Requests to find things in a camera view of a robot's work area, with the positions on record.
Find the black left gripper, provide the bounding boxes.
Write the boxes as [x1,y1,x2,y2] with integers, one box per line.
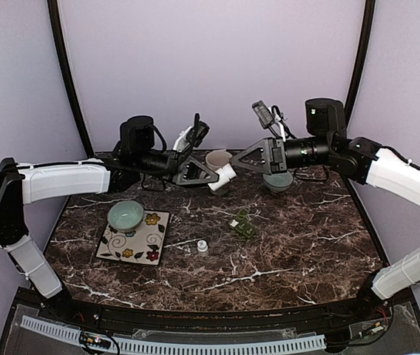
[135,149,222,189]

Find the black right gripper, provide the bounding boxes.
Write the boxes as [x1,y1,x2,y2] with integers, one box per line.
[231,135,333,175]

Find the white pill bottle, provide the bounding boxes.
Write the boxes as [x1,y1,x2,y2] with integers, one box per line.
[208,163,237,192]
[197,240,209,255]

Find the green weekly pill organizer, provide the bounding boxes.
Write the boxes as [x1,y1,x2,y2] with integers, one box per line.
[228,209,257,240]

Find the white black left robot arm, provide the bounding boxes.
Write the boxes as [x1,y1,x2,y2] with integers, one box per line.
[0,115,234,322]

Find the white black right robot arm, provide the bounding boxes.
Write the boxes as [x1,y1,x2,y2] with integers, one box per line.
[231,98,420,321]

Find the white mug with coral pattern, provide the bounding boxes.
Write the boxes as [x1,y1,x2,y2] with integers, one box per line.
[206,149,232,196]

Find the striped light blue bowl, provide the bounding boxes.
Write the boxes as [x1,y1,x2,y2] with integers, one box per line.
[263,172,294,192]

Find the plain celadon green bowl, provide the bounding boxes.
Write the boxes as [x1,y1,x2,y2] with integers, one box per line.
[107,200,144,231]

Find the square floral plate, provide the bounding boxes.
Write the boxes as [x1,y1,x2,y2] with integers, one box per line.
[95,210,172,266]

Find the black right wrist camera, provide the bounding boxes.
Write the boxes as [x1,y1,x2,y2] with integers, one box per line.
[251,101,274,129]

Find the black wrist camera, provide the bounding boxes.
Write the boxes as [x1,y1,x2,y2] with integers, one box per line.
[251,101,274,129]
[191,112,210,148]

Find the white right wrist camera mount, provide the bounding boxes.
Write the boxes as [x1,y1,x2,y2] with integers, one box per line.
[271,105,289,142]

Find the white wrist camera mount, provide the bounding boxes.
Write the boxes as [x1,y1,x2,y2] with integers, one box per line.
[271,105,289,142]
[172,126,193,152]

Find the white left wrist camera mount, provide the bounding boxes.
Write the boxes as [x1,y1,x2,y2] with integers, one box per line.
[172,126,193,152]

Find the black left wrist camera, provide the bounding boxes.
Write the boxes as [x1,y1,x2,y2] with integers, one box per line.
[191,112,210,148]

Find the black frame post right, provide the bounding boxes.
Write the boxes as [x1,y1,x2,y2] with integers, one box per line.
[345,0,376,121]

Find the black frame post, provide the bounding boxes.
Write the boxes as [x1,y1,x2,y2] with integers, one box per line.
[345,0,376,121]
[47,0,95,158]

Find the white slotted cable duct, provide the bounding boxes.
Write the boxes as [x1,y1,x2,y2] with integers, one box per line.
[19,316,327,354]

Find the black front table rail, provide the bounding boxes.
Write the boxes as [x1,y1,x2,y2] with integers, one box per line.
[1,287,420,342]

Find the black frame post left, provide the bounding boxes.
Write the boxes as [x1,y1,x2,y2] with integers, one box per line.
[47,0,95,158]

